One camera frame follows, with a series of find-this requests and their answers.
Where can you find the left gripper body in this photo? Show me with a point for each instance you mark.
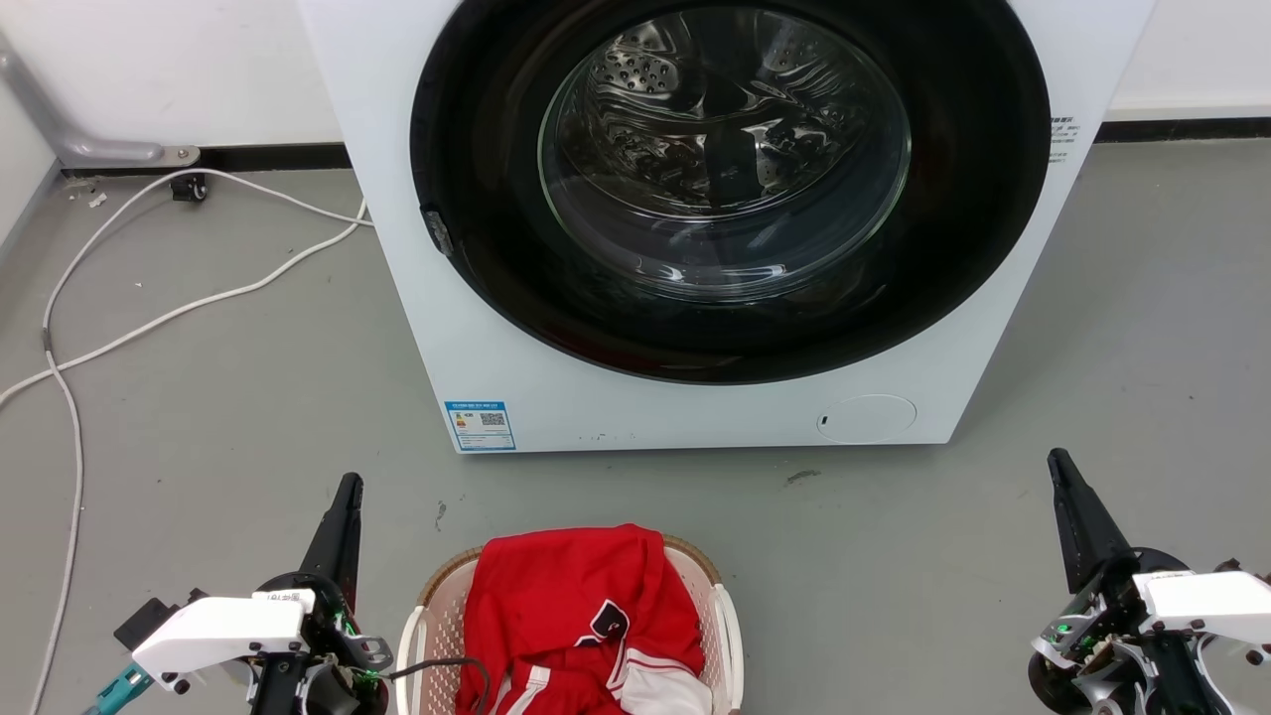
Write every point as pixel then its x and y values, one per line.
pixel 333 660

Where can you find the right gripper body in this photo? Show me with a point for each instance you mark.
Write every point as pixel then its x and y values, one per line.
pixel 1102 636

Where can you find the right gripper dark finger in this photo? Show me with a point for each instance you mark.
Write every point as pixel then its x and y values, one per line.
pixel 1082 526

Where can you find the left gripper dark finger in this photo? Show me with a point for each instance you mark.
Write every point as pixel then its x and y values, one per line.
pixel 338 541

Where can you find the white woven laundry basket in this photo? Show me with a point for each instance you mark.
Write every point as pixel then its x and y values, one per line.
pixel 437 616

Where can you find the blue energy label sticker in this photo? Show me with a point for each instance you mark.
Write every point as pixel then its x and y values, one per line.
pixel 480 426

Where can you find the teal plastic connector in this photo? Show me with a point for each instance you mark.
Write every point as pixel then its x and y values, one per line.
pixel 117 690

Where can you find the red and white garment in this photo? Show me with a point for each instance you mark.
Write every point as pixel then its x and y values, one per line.
pixel 556 596

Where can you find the round white filter cover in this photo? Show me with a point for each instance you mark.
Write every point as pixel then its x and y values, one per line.
pixel 867 418

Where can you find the white front-load washing machine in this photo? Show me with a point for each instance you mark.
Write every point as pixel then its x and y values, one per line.
pixel 496 328

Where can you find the grey door latch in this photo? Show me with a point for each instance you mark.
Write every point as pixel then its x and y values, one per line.
pixel 437 231

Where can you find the black round washer door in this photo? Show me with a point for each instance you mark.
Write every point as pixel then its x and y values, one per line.
pixel 477 149

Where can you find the white paper scrap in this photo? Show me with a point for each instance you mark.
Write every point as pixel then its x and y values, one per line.
pixel 97 199

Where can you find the grey drain pipe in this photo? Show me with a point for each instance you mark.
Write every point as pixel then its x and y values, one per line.
pixel 60 134

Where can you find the steel washing drum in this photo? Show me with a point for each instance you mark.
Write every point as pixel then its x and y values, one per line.
pixel 695 119

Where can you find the right white wrist camera housing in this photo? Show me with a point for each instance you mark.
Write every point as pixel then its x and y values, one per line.
pixel 1211 599

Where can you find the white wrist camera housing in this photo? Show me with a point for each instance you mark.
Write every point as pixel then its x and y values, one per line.
pixel 1211 599
pixel 218 631

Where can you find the left white wrist camera housing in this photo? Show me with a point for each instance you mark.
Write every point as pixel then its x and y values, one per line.
pixel 218 631

